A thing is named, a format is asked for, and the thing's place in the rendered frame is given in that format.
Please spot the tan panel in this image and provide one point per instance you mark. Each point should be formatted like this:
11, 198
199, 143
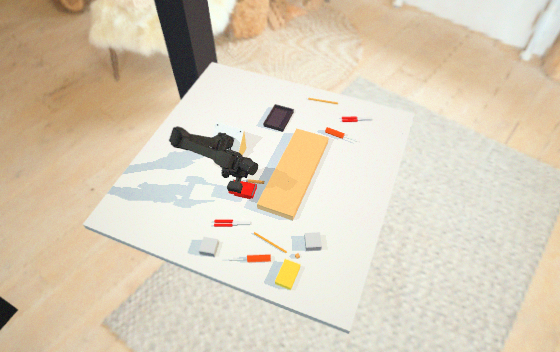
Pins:
288, 184

